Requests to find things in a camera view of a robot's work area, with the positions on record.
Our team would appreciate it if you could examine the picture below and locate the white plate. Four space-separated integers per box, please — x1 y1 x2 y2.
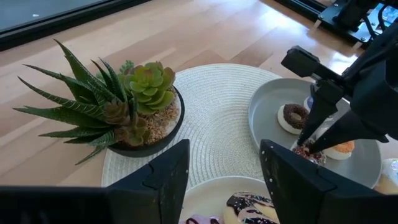
179 175 272 224

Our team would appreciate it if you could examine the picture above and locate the small blue donut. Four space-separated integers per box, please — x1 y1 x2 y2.
303 95 315 111

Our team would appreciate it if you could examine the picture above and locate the small chocolate-topped white donut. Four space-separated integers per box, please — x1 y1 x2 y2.
277 103 310 136

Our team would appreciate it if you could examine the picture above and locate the large pink drizzled donut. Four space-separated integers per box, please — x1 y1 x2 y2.
178 213 225 224

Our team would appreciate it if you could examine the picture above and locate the small brown sprinkled donut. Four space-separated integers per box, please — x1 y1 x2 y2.
292 138 328 166

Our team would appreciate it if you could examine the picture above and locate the round woven cream placemat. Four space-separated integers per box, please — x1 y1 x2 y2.
101 63 282 191

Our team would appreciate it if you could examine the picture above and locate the potted succulent plant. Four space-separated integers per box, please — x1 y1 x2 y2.
12 39 186 166

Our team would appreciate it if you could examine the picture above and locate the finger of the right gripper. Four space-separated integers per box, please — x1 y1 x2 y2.
308 108 390 156
296 79 346 147

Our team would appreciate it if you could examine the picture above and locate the large white blue-drizzled donut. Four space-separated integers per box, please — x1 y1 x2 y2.
374 157 398 195

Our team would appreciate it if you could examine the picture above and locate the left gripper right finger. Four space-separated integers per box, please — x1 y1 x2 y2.
259 139 398 224

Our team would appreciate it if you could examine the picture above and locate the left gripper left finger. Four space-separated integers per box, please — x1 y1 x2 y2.
105 139 191 224

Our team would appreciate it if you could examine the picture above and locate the large chocolate-glazed donut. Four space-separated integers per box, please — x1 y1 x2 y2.
223 192 280 224

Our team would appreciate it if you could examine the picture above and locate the grey plate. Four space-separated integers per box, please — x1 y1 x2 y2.
248 77 383 189

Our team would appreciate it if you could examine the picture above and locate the small orange donut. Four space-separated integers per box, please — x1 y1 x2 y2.
322 140 356 161

